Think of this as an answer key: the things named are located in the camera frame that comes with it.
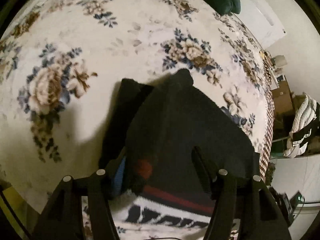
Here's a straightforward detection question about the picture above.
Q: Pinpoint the white puffer jacket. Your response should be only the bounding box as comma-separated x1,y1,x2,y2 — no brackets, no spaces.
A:
283,93,319,158

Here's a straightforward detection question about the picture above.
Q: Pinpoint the black white-sleeved sweater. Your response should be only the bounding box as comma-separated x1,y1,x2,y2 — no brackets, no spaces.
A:
99,69,259,228

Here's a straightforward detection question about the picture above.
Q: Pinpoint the brown cardboard box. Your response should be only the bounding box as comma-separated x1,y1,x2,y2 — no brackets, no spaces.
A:
272,81,295,117

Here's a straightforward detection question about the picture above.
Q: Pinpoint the brown checkered bed sheet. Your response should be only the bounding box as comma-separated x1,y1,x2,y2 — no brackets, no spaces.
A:
258,89,276,181

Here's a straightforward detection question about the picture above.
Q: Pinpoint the floral bed quilt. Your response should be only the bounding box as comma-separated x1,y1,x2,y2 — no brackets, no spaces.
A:
1,0,271,214

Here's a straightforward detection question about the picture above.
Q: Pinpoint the black white-striped garment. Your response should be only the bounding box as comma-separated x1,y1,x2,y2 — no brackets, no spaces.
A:
292,121,319,147

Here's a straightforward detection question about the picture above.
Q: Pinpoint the beige bedside lamp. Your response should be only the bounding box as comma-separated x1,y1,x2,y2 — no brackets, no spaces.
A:
273,55,287,68

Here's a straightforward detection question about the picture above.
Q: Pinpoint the white bed headboard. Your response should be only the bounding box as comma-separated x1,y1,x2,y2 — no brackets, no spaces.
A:
237,0,286,49

